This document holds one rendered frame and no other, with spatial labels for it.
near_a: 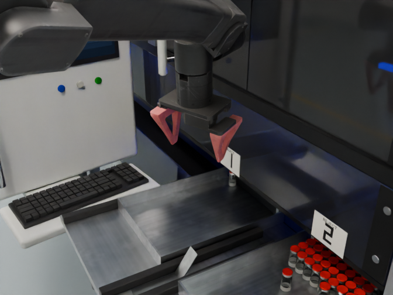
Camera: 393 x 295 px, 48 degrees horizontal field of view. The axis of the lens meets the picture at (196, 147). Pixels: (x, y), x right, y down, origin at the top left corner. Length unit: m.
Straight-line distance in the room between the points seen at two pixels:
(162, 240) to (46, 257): 1.47
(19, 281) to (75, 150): 1.07
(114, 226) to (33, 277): 1.30
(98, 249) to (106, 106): 0.56
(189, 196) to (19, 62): 0.97
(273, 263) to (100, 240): 0.40
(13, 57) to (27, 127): 1.11
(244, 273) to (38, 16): 0.80
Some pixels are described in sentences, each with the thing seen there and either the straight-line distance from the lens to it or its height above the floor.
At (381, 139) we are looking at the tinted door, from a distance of 0.76.
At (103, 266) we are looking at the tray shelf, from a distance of 1.02.
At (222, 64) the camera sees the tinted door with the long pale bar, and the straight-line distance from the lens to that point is 1.08.
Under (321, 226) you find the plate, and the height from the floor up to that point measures 1.03.
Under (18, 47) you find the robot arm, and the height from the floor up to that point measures 1.49.
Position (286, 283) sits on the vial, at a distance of 0.94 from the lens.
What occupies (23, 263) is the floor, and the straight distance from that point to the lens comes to 2.49.
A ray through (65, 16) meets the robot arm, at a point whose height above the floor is 1.50.
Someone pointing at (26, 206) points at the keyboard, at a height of 0.83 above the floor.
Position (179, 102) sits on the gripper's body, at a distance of 0.69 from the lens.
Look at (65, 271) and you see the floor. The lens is 2.38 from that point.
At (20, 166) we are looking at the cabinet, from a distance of 1.43.
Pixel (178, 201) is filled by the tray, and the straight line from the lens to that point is 1.20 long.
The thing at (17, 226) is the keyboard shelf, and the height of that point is 0.80.
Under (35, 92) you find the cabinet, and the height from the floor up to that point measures 1.11.
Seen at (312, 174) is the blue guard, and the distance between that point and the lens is 0.88.
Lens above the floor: 1.55
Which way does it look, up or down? 27 degrees down
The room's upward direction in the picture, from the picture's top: straight up
